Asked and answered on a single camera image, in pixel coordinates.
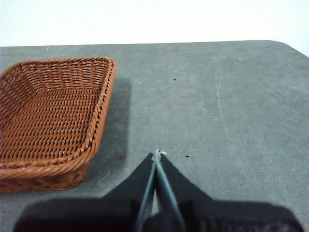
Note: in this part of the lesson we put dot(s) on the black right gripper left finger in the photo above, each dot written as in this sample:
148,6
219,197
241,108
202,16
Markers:
113,212

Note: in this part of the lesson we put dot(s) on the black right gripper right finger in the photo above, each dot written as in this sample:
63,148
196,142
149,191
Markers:
205,215

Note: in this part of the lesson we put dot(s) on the brown woven wicker basket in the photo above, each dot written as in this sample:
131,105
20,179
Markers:
48,120

